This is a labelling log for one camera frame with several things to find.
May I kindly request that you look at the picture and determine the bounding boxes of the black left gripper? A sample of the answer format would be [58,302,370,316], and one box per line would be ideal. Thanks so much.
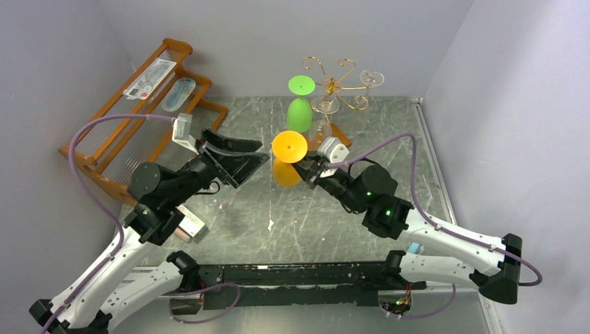
[169,128,271,206]

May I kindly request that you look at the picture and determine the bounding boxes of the orange plastic wine glass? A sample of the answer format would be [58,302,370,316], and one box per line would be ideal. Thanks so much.
[271,130,308,187]

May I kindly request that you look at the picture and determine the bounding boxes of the clear glass tumbler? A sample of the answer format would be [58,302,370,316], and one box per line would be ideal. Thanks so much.
[203,181,221,207]

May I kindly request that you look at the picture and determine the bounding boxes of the green plastic wine glass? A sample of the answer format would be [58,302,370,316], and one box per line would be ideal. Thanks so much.
[286,75,316,133]

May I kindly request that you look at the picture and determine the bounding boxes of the clear wine glass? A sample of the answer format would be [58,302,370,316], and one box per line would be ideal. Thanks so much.
[308,95,340,151]

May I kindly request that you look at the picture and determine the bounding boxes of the tall clear flute glass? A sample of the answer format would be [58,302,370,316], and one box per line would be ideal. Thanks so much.
[355,70,385,111]

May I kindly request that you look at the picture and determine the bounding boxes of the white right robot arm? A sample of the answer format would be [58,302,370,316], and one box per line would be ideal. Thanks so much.
[293,156,523,305]

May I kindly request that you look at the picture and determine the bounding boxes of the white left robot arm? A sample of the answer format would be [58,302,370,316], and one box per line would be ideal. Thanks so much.
[29,129,269,333]

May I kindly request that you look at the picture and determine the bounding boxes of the orange wooden shelf rack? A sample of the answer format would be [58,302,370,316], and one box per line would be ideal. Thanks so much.
[74,38,228,205]

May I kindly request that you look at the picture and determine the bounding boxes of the blue white blister pack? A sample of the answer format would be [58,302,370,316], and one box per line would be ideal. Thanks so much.
[161,77,196,113]

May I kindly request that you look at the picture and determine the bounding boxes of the small printed cardboard box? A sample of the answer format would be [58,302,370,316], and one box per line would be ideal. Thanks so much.
[175,205,208,244]

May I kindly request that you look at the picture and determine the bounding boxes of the white printed package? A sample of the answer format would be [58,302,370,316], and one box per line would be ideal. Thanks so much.
[123,58,177,100]

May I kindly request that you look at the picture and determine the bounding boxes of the light blue tape piece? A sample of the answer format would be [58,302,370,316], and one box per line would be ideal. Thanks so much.
[407,242,423,255]

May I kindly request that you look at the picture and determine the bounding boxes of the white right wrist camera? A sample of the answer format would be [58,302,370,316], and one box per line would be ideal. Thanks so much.
[317,136,349,164]

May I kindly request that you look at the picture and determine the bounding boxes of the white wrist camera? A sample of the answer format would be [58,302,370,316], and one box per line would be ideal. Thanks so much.
[172,113,198,154]
[317,136,349,164]

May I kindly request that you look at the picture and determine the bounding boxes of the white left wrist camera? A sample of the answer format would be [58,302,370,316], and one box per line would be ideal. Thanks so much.
[172,113,198,154]

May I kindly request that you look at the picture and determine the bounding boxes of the gold wire wine glass rack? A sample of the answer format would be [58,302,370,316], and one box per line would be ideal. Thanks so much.
[299,56,375,153]

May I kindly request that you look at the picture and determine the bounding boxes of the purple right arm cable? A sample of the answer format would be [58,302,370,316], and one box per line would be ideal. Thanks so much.
[327,133,543,287]

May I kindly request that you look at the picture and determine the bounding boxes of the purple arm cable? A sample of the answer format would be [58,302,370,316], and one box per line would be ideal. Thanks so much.
[327,133,543,287]
[39,113,176,334]

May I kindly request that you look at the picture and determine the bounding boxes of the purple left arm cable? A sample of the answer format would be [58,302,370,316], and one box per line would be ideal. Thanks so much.
[39,113,176,334]

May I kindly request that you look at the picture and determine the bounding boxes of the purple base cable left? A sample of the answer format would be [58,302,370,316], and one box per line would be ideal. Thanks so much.
[166,283,241,324]

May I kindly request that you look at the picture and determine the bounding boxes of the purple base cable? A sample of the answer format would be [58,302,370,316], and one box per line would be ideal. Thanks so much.
[386,283,458,321]
[166,283,241,324]

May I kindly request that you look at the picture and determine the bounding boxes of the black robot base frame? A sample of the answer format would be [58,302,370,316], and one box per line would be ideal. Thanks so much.
[159,250,427,310]

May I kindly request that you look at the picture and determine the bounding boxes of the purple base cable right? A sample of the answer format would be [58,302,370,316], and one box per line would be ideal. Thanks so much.
[386,283,458,321]

